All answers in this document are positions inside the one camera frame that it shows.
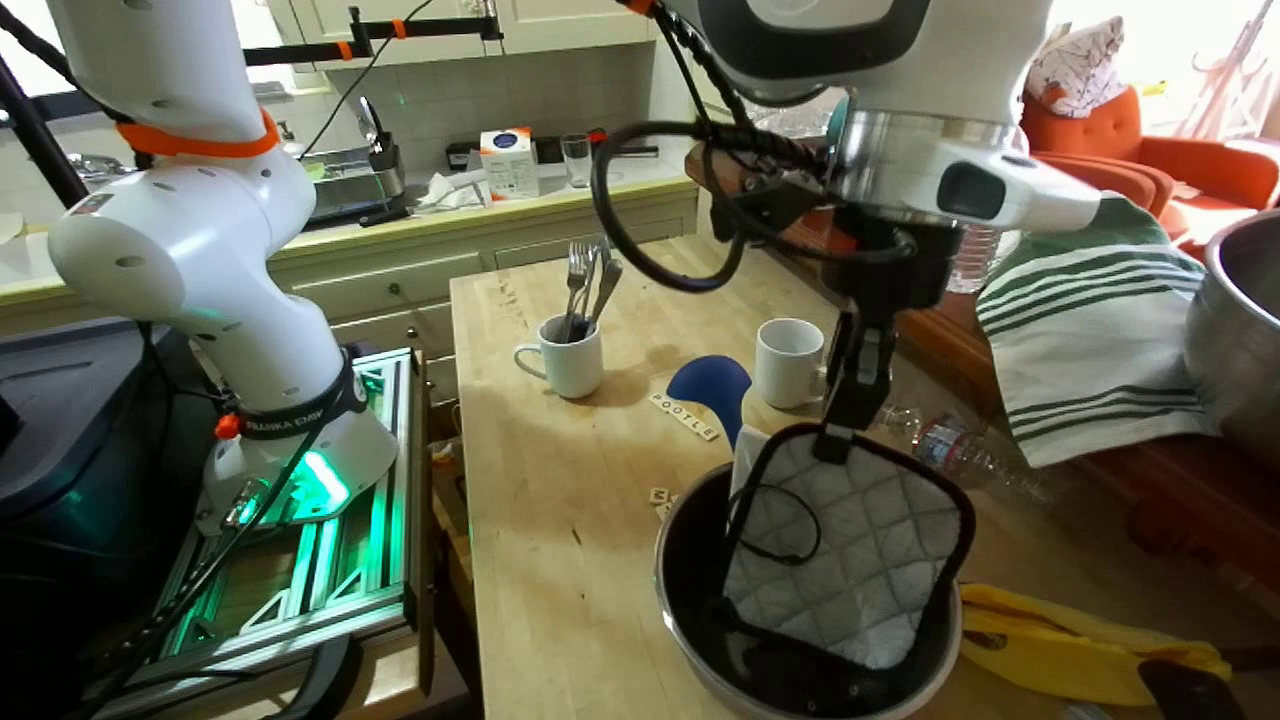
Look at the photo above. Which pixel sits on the robot base platform green light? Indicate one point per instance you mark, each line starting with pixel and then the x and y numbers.
pixel 321 532

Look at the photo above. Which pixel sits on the dark grey plastic bin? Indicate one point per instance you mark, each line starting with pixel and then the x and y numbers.
pixel 64 424

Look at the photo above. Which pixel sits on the white box blue label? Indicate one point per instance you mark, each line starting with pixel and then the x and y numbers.
pixel 508 161

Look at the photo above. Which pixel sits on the black and grey quilted cloth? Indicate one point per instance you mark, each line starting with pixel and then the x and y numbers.
pixel 854 545

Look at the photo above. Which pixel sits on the patterned pillow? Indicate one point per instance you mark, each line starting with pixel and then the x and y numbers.
pixel 1077 67

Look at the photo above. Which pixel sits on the orange armchair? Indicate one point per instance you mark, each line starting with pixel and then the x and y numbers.
pixel 1161 161

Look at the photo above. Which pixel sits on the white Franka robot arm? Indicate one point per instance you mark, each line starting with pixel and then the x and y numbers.
pixel 202 253

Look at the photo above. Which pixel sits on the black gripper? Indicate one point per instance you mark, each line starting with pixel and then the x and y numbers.
pixel 895 264

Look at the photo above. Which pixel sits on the dark kitchen faucet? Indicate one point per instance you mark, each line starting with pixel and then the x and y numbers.
pixel 381 161

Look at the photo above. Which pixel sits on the black camera boom orange joints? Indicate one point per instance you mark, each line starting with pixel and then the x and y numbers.
pixel 362 38

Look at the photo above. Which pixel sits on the clear drinking glass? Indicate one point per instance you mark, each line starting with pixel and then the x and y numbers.
pixel 579 161

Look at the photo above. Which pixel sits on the yellow banana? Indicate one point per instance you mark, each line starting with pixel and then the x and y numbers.
pixel 1082 649

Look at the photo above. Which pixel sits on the small pale stick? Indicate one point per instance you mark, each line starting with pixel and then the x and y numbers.
pixel 686 419

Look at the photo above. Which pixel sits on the large metal pot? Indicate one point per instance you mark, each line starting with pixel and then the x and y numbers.
pixel 1240 341

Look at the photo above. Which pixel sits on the metal utensils in mug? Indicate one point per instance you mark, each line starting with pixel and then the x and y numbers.
pixel 587 280

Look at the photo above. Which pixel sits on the white green striped towel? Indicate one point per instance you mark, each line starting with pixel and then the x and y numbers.
pixel 1094 334

